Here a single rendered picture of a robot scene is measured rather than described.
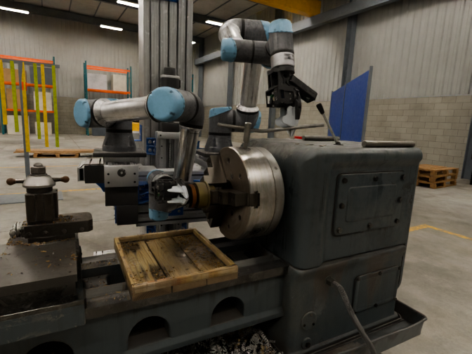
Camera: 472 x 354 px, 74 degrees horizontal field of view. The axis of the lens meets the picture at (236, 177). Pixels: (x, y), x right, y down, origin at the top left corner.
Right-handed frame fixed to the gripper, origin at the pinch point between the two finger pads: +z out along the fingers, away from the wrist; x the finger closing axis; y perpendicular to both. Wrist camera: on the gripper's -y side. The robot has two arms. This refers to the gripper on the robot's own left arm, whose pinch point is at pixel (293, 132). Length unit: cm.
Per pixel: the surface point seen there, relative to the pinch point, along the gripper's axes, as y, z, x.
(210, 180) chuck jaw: 22.9, 13.4, -15.9
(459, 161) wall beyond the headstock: -972, -11, -435
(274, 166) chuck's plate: 6.4, 10.4, -2.4
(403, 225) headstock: -51, 36, 0
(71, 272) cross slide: 64, 33, -1
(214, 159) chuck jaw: 19.6, 6.2, -18.8
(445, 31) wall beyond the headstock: -976, -416, -445
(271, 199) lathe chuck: 9.6, 20.8, -0.6
